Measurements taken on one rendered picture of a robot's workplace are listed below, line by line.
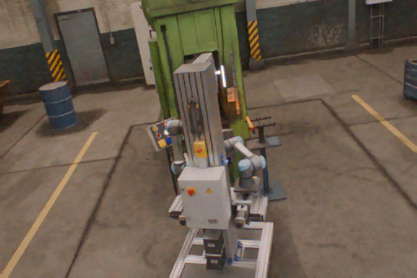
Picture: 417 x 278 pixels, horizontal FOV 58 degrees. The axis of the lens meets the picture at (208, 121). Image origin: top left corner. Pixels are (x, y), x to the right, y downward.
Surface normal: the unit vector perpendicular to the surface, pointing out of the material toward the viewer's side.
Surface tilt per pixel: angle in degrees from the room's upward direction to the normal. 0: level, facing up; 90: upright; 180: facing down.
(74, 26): 90
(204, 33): 90
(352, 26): 90
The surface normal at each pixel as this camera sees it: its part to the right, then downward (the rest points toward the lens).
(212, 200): -0.22, 0.44
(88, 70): 0.02, 0.38
